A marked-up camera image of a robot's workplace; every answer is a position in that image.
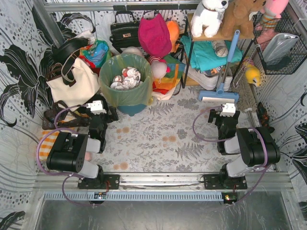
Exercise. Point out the white pink plush toy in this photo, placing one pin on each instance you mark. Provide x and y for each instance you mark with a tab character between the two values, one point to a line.
159	67

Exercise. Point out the magenta cloth bag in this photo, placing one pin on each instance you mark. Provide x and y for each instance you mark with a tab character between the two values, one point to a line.
154	36

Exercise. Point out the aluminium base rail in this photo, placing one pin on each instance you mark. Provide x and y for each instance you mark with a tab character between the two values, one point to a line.
169	182

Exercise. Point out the cream plush lamb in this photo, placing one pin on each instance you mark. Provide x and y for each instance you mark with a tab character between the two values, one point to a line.
133	50

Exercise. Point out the teal folded towel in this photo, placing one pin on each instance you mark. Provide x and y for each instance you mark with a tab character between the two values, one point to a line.
204	57

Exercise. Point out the orange plush toy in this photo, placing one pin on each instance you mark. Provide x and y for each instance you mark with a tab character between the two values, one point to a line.
173	29

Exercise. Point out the colourful printed bag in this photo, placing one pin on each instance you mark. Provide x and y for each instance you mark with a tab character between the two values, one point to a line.
95	55

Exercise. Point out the pink plush limb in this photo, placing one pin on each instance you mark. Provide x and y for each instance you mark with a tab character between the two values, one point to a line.
88	156

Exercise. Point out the black wire basket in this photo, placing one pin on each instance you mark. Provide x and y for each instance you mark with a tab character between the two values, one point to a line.
289	63

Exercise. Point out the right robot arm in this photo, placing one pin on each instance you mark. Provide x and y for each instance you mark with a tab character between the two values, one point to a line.
254	145

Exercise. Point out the grey patterned shoe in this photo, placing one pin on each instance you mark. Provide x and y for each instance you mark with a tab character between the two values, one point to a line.
220	48

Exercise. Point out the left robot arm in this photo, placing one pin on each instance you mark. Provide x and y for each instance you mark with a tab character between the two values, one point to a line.
82	132

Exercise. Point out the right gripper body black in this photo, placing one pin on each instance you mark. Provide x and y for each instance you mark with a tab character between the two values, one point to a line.
213	115

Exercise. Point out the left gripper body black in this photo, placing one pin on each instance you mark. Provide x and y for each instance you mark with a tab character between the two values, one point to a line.
111	114

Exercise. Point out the silver foil pouch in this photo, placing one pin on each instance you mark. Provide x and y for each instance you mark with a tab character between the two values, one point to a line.
279	46

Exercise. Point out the white husky plush dog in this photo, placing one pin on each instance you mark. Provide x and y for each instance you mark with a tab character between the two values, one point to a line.
208	17

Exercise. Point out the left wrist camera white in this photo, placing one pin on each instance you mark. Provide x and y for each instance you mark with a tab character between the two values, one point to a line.
96	107

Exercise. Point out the cream canvas tote bag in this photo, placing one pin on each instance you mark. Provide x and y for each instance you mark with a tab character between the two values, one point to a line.
82	89

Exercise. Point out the yellow trash bag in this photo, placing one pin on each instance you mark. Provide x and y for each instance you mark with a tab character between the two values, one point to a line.
113	67

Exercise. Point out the black leather handbag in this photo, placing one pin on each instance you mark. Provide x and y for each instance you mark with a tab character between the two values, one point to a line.
124	35

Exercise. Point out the teal trash bin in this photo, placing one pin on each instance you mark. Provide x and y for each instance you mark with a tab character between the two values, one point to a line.
131	110

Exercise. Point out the orange checkered cloth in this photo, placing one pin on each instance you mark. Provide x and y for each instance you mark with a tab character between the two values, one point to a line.
47	145

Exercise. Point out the brown plush dog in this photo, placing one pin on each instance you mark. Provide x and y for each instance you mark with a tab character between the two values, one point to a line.
237	16

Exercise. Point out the blue floor mop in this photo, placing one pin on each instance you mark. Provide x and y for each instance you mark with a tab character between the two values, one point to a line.
220	95

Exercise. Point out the rainbow striped bag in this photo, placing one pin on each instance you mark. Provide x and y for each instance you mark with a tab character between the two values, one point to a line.
172	77

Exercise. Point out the yellow plush duck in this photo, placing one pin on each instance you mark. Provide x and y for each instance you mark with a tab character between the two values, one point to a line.
252	73

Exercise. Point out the white sneakers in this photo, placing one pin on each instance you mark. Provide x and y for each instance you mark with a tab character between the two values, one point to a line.
211	82

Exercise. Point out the crumpled paper trash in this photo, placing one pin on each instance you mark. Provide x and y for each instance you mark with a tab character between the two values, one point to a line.
129	79

